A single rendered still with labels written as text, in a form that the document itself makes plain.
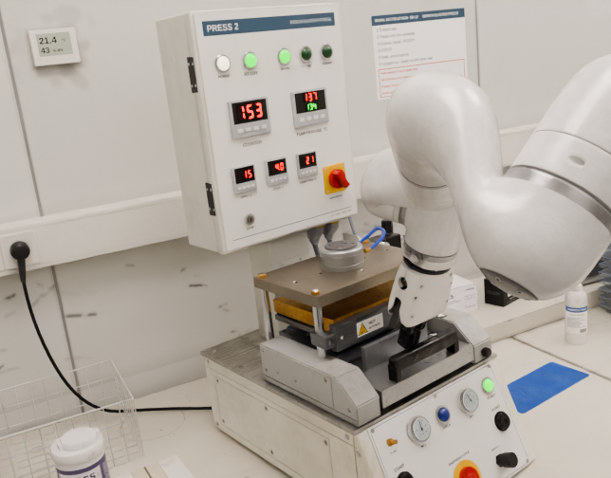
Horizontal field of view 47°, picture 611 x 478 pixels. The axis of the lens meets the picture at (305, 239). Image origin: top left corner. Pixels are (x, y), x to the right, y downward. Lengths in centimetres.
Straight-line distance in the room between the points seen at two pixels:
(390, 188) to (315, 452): 49
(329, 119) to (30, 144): 62
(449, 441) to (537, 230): 69
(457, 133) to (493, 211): 8
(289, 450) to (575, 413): 57
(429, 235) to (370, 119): 85
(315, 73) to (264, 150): 18
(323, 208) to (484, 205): 82
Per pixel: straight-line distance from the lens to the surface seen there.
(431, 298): 111
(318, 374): 112
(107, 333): 167
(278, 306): 127
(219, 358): 138
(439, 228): 102
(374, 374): 116
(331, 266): 122
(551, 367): 167
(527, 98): 217
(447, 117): 63
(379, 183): 94
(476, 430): 125
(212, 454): 143
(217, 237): 125
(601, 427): 146
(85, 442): 126
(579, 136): 59
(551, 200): 57
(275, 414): 127
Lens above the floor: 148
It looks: 15 degrees down
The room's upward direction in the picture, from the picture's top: 6 degrees counter-clockwise
